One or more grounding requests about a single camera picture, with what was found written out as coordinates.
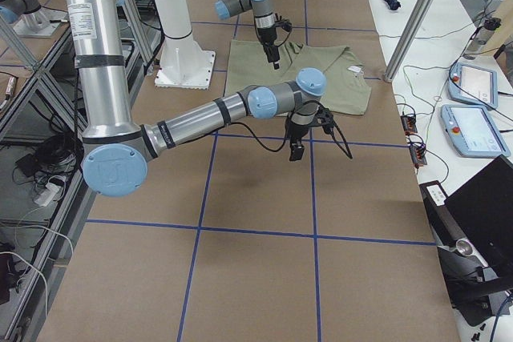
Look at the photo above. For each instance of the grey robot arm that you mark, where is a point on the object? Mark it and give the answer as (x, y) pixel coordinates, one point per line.
(116, 150)
(266, 22)

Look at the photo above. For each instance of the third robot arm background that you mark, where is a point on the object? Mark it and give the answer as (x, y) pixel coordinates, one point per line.
(30, 20)

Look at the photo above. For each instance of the teach pendant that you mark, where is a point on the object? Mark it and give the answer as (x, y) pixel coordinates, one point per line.
(473, 85)
(472, 132)

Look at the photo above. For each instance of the orange connector board lower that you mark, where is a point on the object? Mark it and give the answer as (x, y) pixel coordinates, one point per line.
(418, 154)

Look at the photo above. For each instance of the white power strip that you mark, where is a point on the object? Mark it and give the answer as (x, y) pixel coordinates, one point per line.
(52, 190)

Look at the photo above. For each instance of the orange connector board upper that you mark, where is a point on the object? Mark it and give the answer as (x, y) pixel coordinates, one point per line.
(409, 124)

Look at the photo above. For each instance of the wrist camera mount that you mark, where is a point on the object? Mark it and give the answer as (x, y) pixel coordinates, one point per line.
(325, 120)
(284, 24)

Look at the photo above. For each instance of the aluminium frame post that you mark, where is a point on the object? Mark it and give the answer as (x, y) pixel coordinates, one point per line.
(411, 29)

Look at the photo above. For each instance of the aluminium frame rail structure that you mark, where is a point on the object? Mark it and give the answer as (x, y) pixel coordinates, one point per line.
(44, 110)

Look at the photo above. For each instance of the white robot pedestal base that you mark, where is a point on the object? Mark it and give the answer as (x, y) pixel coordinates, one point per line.
(183, 63)

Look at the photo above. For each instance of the lower teach pendant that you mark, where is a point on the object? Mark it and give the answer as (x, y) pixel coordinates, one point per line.
(472, 132)

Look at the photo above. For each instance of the black monitor laptop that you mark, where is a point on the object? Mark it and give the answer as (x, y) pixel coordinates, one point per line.
(477, 218)

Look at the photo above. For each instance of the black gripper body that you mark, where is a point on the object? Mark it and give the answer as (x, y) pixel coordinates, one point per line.
(296, 132)
(267, 37)

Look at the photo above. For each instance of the upper teach pendant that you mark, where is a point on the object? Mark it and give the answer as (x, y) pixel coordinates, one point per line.
(473, 85)

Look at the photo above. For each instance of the olive green long-sleeve shirt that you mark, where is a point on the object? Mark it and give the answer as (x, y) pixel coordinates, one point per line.
(346, 92)

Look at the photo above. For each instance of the orange connector board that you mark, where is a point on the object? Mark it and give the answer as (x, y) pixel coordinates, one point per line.
(409, 124)
(418, 154)

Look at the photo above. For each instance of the black camera stand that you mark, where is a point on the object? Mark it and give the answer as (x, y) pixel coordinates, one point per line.
(475, 290)

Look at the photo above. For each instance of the clear water bottle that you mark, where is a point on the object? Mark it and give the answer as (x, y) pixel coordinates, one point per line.
(481, 37)

